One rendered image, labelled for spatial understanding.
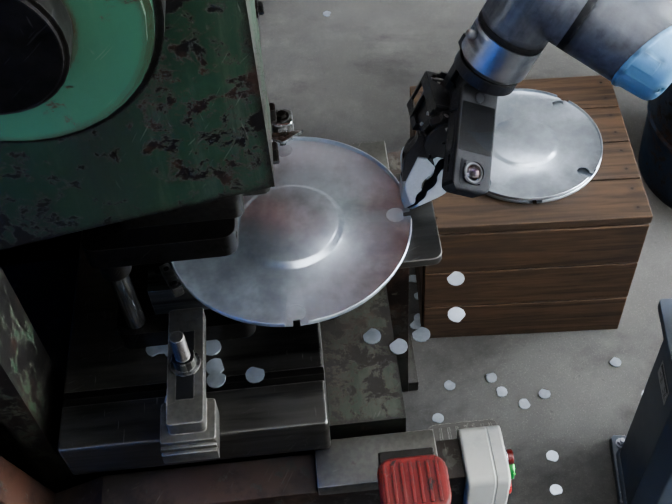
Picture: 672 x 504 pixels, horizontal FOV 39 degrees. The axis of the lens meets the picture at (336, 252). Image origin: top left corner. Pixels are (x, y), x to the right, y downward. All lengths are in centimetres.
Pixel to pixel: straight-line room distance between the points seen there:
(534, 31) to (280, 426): 50
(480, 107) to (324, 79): 151
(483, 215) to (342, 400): 66
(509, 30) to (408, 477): 45
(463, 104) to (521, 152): 80
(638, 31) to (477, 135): 19
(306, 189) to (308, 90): 133
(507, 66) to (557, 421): 103
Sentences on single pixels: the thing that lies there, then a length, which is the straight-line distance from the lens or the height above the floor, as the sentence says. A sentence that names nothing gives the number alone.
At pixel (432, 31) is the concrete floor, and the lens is 264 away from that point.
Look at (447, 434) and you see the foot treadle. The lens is 167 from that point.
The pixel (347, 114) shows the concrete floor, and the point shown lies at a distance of 240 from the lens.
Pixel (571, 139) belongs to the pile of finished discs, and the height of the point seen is 36.
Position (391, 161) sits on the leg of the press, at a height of 62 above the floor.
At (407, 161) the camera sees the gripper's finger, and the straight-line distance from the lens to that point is 106.
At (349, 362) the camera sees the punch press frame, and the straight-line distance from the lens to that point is 117.
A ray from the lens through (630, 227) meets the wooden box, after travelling 176.
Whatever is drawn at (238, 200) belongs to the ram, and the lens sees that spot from 98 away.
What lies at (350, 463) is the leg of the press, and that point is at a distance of 111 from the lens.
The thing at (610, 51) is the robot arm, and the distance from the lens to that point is 95.
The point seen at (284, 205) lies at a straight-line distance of 114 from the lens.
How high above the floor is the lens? 164
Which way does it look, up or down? 51 degrees down
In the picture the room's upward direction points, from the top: 5 degrees counter-clockwise
